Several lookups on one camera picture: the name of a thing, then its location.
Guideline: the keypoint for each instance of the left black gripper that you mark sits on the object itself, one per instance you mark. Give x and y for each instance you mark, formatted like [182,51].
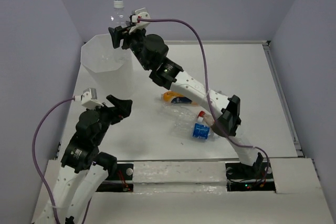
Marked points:
[122,109]

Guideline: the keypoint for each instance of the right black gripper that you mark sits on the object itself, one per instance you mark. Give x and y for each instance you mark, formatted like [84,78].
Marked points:
[118,32]

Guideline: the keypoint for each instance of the clear bottle white cap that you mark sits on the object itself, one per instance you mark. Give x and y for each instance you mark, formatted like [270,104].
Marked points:
[119,16]

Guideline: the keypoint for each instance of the orange juice bottle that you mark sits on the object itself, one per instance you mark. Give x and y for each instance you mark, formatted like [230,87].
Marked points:
[174,98]

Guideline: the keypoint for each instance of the clear crushed plastic bottle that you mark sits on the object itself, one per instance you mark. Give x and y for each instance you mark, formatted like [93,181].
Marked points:
[177,113]

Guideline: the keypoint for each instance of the clear bottle blue label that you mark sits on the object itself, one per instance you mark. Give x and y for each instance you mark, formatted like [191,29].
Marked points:
[193,131]

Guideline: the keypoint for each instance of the red cap crushed bottle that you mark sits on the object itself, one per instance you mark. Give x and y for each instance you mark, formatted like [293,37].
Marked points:
[207,119]

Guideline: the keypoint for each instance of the clear bottle blue ring cap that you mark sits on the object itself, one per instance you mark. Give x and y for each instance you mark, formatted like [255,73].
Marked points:
[115,56]

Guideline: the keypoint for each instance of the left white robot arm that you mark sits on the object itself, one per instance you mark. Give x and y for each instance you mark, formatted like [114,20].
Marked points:
[83,167]

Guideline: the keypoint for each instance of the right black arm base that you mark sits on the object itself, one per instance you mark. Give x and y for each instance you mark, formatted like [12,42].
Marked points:
[241,178]

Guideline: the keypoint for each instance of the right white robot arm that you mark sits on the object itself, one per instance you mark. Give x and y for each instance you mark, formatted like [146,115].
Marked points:
[151,52]

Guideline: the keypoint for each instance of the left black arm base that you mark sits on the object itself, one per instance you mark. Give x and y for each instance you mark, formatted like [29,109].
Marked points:
[121,181]

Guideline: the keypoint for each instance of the white octagonal plastic bin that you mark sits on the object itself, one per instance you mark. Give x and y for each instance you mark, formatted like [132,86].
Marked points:
[112,69]

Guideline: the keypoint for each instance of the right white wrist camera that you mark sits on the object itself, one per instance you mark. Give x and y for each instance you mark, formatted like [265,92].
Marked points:
[139,20]

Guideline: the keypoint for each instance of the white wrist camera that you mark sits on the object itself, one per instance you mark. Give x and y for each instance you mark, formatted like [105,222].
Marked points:
[88,99]
[139,20]

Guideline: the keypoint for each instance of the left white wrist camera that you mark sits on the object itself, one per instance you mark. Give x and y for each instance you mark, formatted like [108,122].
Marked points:
[88,99]

